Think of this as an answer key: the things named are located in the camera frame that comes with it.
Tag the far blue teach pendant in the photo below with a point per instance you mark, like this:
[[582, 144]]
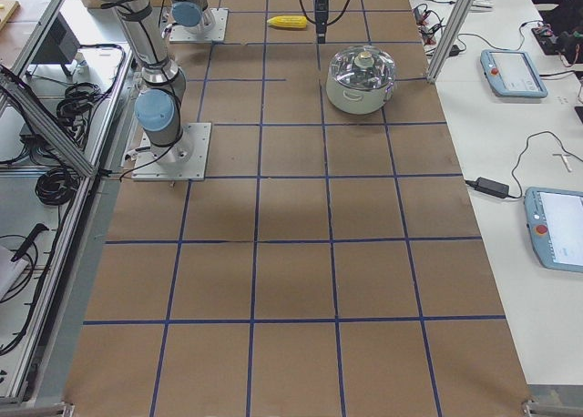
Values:
[[512, 74]]

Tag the aluminium frame post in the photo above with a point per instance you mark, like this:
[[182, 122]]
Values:
[[452, 28]]

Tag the glass pot lid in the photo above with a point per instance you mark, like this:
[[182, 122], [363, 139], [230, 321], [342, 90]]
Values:
[[363, 67]]

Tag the near blue teach pendant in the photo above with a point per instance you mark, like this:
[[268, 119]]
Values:
[[554, 224]]

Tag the pale green cooking pot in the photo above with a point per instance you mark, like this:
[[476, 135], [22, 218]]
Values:
[[357, 101]]

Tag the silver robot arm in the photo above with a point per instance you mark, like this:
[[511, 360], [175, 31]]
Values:
[[158, 107], [203, 5]]

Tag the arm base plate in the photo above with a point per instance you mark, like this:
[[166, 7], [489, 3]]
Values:
[[186, 160], [194, 26]]

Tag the aluminium frame rail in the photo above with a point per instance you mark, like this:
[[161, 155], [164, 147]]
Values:
[[40, 121]]

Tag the black power adapter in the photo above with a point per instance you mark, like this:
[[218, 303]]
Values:
[[489, 187]]

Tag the yellow corn cob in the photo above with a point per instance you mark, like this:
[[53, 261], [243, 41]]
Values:
[[288, 22]]

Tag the blue teach pendant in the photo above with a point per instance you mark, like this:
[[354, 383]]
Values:
[[512, 74], [554, 224]]

